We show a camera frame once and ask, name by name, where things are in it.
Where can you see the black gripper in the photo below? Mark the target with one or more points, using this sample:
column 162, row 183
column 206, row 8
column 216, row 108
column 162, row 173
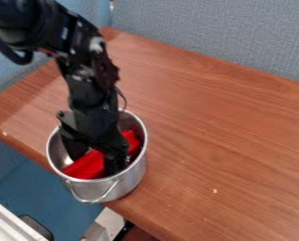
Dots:
column 88, row 126

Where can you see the grey metal table frame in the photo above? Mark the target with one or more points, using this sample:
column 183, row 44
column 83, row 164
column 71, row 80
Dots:
column 110, row 227

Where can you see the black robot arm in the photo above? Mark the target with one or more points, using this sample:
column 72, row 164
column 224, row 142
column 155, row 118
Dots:
column 42, row 26

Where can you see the red plastic block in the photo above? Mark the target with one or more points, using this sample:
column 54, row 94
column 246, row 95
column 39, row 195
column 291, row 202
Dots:
column 88, row 167

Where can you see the white appliance at bottom left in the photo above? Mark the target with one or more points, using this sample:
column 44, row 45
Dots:
column 14, row 229

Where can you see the metal pot with handle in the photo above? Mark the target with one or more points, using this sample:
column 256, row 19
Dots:
column 103, row 188

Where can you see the black object under table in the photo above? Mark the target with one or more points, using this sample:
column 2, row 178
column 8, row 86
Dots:
column 38, row 226

